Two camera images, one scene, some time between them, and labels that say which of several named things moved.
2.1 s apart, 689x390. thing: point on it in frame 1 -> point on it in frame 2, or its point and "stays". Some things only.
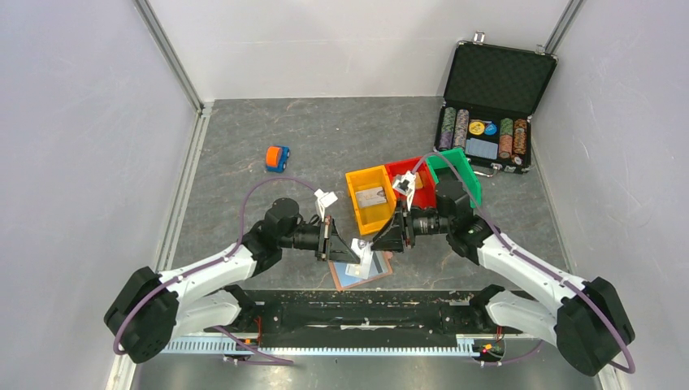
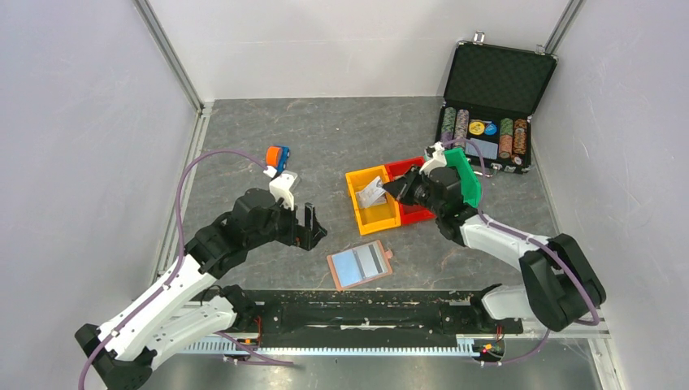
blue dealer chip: x=490 y=129 stays
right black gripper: x=392 y=237 -> x=400 y=188
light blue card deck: x=481 y=149 stays
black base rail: x=366 y=317 stays
